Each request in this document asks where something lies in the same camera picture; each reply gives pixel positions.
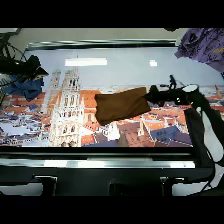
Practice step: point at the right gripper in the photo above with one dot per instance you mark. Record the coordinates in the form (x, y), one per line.
(156, 95)

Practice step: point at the brown garment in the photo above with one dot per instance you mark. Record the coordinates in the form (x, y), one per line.
(120, 105)

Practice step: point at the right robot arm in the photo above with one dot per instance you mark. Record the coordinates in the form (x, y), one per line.
(196, 133)

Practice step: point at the purple garment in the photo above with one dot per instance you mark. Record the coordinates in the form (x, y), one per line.
(203, 45)

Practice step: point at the blue garment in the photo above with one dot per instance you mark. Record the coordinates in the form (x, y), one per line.
(28, 88)

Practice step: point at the silver frame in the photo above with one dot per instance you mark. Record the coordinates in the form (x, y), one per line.
(100, 164)

